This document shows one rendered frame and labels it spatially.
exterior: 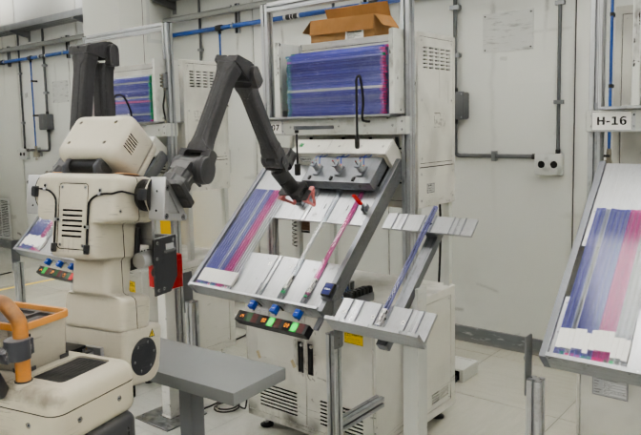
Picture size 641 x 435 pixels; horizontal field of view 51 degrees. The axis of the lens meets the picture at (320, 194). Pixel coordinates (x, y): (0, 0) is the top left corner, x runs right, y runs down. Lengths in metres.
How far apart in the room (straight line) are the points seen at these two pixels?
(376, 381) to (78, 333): 1.18
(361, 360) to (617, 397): 0.94
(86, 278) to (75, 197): 0.23
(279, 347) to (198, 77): 1.62
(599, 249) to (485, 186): 2.06
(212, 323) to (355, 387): 1.44
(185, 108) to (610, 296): 2.47
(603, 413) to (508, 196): 1.99
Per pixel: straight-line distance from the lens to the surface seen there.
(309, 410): 2.92
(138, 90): 3.70
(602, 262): 2.07
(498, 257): 4.11
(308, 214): 2.67
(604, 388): 2.26
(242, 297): 2.57
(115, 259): 1.88
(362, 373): 2.68
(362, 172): 2.58
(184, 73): 3.72
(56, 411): 1.54
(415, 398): 2.32
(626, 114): 2.28
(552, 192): 3.93
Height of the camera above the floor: 1.35
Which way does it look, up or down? 6 degrees down
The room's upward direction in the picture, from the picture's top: 1 degrees counter-clockwise
